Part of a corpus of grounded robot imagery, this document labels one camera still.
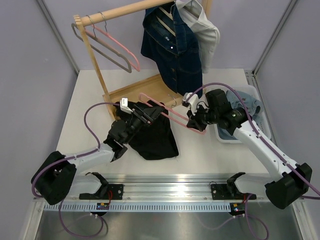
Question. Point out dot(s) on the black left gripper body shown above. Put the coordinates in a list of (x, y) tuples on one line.
[(144, 116)]

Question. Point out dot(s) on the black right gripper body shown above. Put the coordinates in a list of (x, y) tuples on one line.
[(199, 115)]

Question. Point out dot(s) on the pink hanger with black garment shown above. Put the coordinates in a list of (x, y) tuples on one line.
[(172, 115)]

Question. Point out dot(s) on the black garment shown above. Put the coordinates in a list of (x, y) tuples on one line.
[(151, 141)]

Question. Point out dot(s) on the light blue buttoned denim skirt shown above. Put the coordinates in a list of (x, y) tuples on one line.
[(254, 106)]

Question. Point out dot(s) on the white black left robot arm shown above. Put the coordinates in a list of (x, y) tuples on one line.
[(56, 176)]

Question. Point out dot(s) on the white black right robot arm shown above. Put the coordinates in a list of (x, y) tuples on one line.
[(287, 180)]

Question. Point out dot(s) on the wooden hanger with blue garment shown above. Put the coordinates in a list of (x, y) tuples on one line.
[(165, 18)]

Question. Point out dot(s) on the wooden clothes rack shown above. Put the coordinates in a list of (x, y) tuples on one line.
[(152, 86)]

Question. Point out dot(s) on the dark blue hanging garment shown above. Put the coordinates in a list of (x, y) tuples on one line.
[(177, 57)]

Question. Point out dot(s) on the white plastic basket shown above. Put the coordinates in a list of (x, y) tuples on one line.
[(224, 137)]

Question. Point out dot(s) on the white hanging garment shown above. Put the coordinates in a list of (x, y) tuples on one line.
[(208, 35)]

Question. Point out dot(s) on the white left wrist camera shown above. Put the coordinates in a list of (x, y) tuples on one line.
[(125, 105)]

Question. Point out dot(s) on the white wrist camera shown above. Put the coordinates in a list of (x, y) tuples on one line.
[(125, 105), (190, 100)]

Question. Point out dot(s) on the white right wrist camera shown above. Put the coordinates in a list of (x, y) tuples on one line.
[(190, 100)]

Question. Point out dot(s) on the aluminium mounting rail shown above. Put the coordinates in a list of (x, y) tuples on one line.
[(151, 187)]

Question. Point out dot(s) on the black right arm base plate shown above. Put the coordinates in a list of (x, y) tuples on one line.
[(226, 192)]

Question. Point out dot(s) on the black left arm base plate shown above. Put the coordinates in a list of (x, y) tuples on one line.
[(112, 191)]

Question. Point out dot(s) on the white slotted cable duct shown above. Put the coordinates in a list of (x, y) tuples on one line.
[(132, 207)]

